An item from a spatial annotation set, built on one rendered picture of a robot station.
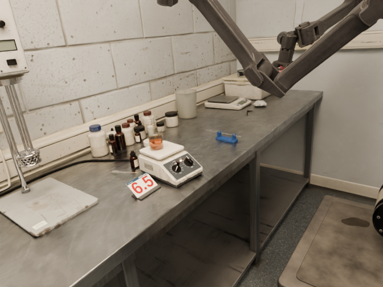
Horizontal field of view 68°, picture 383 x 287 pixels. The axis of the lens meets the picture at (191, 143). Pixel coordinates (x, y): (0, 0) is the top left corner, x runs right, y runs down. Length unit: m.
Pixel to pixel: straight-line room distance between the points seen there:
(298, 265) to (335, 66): 1.40
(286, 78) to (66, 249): 0.78
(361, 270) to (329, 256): 0.11
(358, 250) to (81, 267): 1.03
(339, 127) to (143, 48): 1.45
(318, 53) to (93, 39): 0.96
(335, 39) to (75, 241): 0.85
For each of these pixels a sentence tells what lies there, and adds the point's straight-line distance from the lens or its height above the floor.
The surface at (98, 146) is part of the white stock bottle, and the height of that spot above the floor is 0.80.
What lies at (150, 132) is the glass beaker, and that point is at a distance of 0.98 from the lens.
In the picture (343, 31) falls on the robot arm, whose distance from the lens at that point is 0.88.
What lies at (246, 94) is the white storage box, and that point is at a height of 0.78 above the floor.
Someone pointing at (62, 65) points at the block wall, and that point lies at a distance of 1.35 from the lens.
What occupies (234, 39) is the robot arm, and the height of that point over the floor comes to 1.18.
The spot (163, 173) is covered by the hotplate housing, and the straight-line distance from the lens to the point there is 0.95.
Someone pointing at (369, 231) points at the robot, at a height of 0.37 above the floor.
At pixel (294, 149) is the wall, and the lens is 2.44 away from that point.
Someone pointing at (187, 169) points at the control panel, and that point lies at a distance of 0.96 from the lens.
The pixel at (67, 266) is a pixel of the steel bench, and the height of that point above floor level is 0.75.
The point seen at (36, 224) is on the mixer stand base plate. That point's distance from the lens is 0.92.
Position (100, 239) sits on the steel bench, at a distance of 0.79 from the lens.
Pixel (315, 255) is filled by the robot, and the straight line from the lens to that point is 1.29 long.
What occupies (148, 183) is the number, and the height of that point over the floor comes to 0.77.
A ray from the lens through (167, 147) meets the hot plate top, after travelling 1.02.
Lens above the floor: 1.22
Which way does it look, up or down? 21 degrees down
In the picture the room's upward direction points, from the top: 5 degrees counter-clockwise
